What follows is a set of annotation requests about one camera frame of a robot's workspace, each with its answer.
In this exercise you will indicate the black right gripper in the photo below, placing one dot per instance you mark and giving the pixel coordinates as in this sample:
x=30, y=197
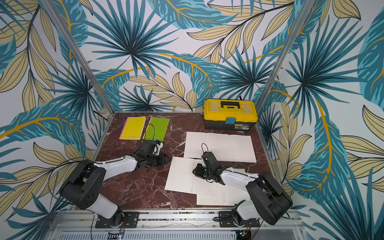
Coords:
x=202, y=171

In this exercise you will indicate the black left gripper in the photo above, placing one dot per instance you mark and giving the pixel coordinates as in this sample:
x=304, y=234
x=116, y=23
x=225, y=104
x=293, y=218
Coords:
x=163, y=159

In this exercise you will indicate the green cover notebook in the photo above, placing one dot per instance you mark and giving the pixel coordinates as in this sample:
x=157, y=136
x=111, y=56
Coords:
x=156, y=129

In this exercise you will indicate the yellow notebook pink spine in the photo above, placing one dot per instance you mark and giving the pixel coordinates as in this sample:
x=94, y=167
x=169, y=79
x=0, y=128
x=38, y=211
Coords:
x=133, y=128

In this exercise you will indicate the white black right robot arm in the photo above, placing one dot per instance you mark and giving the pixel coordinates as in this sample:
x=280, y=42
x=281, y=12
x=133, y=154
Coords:
x=268, y=200

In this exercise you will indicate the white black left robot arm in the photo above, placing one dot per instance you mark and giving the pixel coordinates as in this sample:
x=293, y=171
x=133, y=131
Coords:
x=82, y=187

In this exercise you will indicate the yellow black toolbox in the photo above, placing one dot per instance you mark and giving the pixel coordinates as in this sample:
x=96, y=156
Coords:
x=229, y=115

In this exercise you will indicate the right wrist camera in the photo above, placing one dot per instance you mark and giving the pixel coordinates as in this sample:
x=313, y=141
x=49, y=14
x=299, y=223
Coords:
x=210, y=160

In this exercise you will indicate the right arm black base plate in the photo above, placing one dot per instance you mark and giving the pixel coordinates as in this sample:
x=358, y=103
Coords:
x=231, y=219

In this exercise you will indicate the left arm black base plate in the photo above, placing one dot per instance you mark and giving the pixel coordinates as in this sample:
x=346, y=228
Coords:
x=132, y=219

